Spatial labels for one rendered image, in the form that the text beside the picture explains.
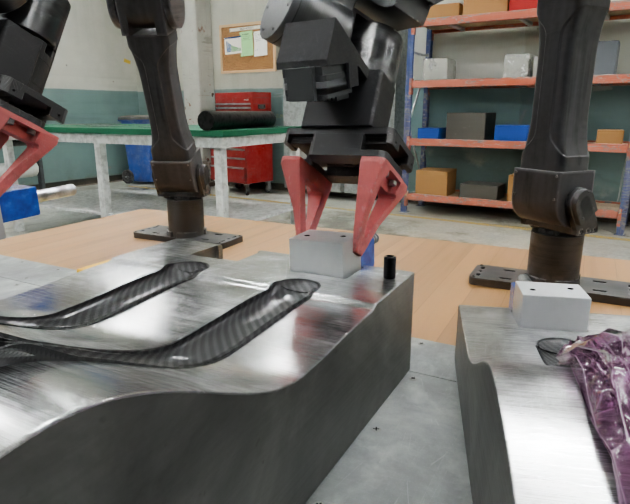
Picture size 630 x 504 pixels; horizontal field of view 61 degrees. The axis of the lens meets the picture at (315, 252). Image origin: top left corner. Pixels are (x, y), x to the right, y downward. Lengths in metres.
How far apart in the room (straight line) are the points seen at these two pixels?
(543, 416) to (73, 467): 0.18
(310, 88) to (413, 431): 0.26
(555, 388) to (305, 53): 0.28
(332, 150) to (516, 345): 0.21
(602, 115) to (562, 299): 5.30
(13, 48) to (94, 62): 7.89
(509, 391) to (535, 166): 0.46
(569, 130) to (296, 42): 0.37
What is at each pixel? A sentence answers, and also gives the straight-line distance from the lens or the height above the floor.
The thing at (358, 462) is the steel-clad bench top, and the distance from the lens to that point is 0.37.
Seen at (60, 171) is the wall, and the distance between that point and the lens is 8.06.
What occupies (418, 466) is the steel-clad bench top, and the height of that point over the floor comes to 0.80.
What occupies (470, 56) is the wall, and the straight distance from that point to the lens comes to 6.00.
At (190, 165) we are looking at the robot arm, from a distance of 0.90.
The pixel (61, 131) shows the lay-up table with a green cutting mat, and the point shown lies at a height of 0.87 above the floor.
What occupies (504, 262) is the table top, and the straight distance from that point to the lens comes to 0.86.
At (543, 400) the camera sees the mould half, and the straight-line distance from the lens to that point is 0.27.
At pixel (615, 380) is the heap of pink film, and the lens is 0.26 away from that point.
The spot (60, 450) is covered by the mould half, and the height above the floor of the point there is 0.93.
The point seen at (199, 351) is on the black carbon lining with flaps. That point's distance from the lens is 0.34.
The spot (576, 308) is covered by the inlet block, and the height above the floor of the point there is 0.87.
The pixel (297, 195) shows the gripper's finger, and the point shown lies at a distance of 0.46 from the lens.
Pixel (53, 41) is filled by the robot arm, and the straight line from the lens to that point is 0.59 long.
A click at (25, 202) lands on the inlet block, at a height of 0.94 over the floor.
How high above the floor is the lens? 1.02
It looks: 15 degrees down
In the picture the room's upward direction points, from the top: straight up
